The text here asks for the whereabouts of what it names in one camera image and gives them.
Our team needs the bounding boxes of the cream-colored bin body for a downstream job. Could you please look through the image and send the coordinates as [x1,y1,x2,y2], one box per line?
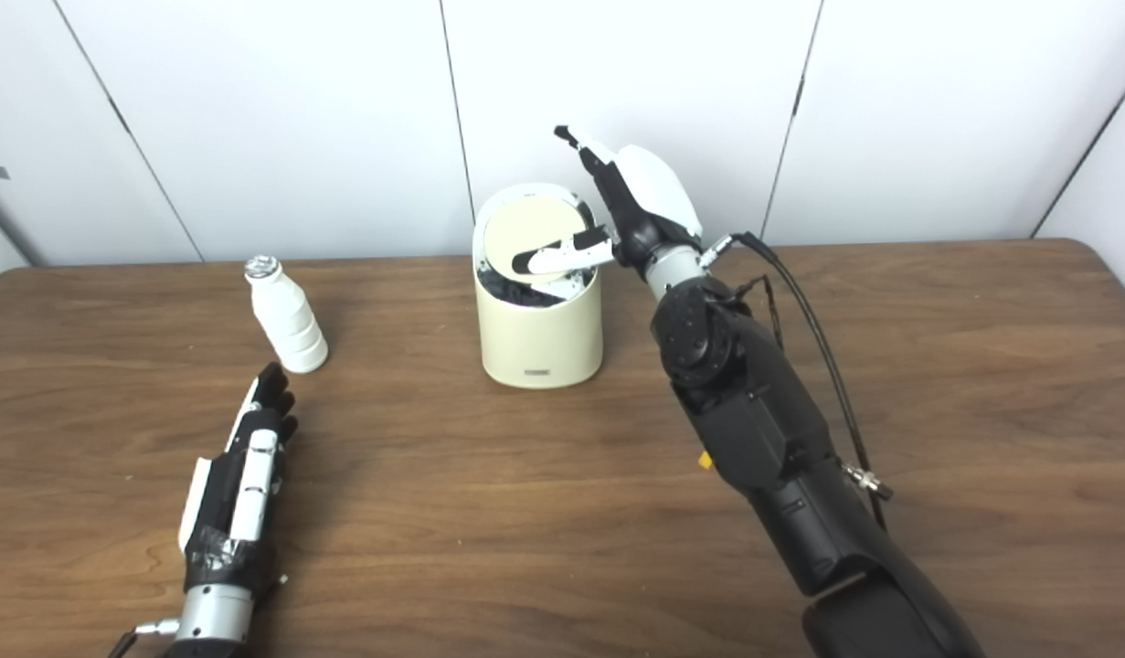
[472,183,605,389]

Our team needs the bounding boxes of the cream round bin lid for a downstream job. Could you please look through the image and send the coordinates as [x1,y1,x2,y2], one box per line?
[483,196,589,280]

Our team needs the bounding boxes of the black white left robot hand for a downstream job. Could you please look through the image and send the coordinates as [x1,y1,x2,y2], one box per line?
[178,363,300,595]

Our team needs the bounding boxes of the small white plastic bottle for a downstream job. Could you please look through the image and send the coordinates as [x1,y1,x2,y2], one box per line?
[244,255,330,374]

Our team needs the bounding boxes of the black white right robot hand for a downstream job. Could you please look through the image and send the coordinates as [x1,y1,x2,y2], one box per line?
[510,125,706,277]

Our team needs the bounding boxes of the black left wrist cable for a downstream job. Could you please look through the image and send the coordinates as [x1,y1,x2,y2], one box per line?
[105,620,181,658]

